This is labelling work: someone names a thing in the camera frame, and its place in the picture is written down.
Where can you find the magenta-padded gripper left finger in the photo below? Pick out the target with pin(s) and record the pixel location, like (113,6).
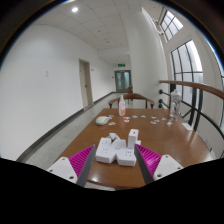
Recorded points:
(63,168)

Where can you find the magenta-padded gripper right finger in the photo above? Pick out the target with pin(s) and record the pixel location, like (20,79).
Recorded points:
(168,166)

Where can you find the white charger block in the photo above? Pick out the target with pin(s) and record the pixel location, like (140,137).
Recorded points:
(133,137)

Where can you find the white power strip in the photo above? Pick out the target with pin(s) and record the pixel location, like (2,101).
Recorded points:
(104,150)
(126,157)

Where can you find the white paper card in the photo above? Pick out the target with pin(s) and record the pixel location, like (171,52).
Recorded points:
(187,126)

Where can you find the clear plastic water bottle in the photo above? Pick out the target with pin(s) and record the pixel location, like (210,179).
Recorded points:
(175,105)

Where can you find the white bottle with orange label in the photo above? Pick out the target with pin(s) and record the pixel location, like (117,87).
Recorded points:
(122,108)

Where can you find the wooden chair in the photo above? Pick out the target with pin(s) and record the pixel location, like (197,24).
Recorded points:
(133,96)

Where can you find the railing with wooden handrail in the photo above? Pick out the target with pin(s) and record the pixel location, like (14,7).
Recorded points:
(193,85)

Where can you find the beige side door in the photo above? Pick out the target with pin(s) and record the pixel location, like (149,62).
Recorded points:
(85,83)

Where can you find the glass double door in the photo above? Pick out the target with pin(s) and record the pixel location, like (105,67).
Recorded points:
(122,81)

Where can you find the tall black-framed window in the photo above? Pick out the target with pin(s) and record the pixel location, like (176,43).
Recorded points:
(186,66)

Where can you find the green exit sign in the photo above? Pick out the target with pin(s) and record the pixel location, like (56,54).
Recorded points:
(121,65)

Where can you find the small high window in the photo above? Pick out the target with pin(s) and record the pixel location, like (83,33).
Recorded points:
(171,24)

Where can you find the round ceiling light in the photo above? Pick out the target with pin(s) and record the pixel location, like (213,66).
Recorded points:
(75,9)

